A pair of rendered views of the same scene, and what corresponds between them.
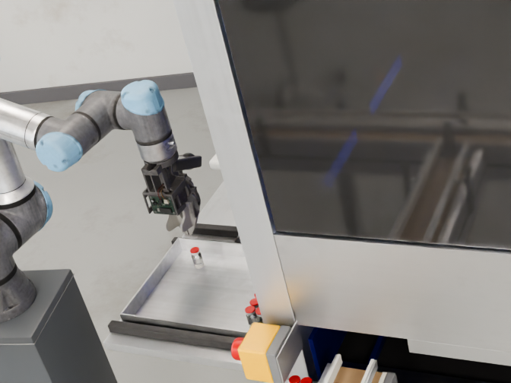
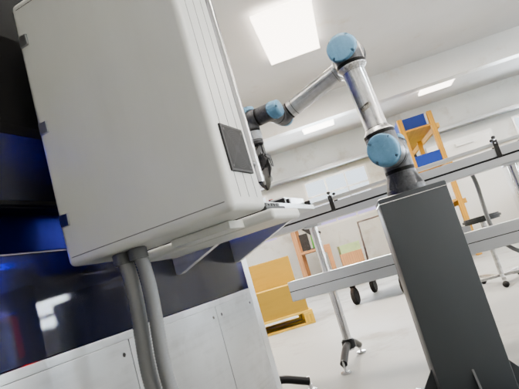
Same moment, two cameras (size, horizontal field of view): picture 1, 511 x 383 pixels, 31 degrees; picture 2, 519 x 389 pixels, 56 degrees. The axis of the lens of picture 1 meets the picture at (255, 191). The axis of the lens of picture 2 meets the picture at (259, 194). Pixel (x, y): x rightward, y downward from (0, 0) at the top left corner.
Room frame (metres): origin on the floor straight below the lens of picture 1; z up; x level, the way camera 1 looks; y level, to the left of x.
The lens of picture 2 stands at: (3.61, -0.26, 0.65)
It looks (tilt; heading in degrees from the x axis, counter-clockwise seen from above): 9 degrees up; 169
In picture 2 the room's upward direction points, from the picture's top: 16 degrees counter-clockwise
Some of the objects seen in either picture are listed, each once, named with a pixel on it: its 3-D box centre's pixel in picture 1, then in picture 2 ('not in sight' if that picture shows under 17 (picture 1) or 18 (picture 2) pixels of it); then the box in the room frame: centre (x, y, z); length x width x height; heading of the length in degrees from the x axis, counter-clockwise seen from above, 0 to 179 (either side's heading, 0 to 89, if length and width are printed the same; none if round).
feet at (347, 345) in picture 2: not in sight; (351, 350); (0.68, 0.57, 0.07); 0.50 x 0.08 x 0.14; 148
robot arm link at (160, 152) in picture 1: (158, 146); (252, 138); (1.63, 0.16, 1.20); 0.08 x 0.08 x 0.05
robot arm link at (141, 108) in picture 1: (144, 112); (249, 120); (1.63, 0.17, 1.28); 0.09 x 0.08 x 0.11; 53
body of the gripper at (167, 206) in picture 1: (166, 181); (259, 156); (1.62, 0.17, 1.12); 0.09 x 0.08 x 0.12; 149
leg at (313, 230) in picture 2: not in sight; (330, 285); (0.68, 0.57, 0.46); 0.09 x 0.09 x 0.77; 58
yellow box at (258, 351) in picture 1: (267, 352); not in sight; (1.19, 0.05, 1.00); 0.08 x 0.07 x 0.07; 58
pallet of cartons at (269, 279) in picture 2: not in sight; (249, 301); (-2.06, 0.39, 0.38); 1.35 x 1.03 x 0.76; 72
